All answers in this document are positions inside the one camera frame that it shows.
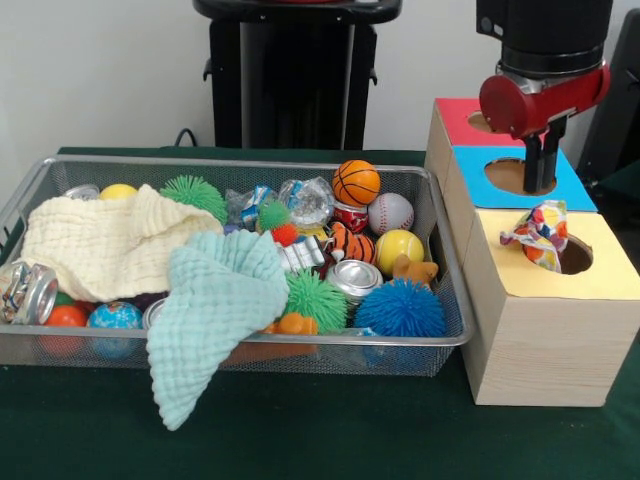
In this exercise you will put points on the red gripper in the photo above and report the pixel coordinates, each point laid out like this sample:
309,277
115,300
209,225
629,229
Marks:
520,107

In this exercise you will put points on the colourful spotted fabric scrap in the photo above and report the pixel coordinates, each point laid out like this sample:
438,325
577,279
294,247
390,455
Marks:
542,235

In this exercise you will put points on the mint muslin cloth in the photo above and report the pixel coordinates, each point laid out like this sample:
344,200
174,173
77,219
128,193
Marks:
215,310

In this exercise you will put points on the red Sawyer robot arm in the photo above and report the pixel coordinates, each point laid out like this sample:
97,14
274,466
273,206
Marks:
545,30

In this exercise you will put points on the wooden box with three holes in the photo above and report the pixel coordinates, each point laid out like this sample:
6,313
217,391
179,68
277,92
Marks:
550,350

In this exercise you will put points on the shallow clear mesh bin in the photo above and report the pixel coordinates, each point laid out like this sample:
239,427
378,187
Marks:
350,357

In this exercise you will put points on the black monitor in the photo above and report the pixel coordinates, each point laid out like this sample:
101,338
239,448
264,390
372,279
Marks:
620,100

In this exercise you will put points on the white baseball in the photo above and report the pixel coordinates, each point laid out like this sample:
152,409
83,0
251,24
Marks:
391,214

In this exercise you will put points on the yellow tennis ball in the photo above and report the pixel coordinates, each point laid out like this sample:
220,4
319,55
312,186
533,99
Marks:
400,250

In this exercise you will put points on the small orange basketball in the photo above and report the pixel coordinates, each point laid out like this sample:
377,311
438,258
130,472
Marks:
356,182

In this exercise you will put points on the orange tiger plush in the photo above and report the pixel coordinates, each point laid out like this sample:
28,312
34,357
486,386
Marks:
355,245

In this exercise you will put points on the blue spiky ball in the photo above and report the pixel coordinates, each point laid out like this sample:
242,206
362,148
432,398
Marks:
400,309

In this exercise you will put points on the silver drink can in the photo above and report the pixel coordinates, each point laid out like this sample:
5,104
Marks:
352,279

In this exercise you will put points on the green spiky ball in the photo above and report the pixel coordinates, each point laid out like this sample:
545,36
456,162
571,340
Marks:
315,300
192,195

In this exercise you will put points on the dark green table cloth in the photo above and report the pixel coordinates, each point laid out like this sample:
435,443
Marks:
320,440

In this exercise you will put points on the cream muslin cloth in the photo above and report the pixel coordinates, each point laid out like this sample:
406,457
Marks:
100,245

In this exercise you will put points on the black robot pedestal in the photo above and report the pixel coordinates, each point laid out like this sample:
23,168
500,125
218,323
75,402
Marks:
290,85

